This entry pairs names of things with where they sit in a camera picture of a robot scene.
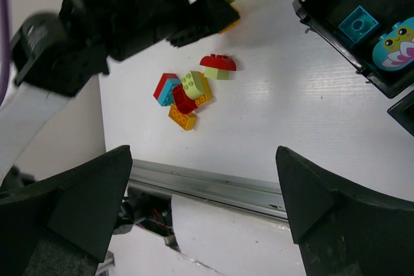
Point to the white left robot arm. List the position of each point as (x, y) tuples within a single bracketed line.
[(56, 54)]

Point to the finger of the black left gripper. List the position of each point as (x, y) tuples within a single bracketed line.
[(201, 19)]

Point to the orange flat 2x4 brick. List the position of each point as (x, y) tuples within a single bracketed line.
[(187, 121)]

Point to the teal brick beside red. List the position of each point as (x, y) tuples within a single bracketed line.
[(166, 97)]

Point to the small teal square brick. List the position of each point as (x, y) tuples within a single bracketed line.
[(358, 25)]

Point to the light green curved 2x2 brick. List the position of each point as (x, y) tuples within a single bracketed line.
[(192, 84)]

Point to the black four-compartment tray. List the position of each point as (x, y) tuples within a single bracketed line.
[(374, 36)]

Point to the red arch lego brick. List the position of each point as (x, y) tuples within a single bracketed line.
[(220, 62)]

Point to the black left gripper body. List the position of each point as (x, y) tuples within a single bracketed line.
[(123, 28)]

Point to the small light green brick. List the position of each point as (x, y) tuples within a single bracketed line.
[(216, 74)]

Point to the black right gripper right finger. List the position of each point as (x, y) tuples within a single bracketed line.
[(341, 227)]

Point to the red curved open brick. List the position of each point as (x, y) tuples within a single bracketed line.
[(184, 104)]

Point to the red rectangular lego brick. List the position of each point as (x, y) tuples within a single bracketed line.
[(162, 82)]

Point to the teal oval lego brick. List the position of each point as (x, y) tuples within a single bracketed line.
[(394, 51)]

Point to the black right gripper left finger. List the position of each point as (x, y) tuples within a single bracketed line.
[(63, 225)]

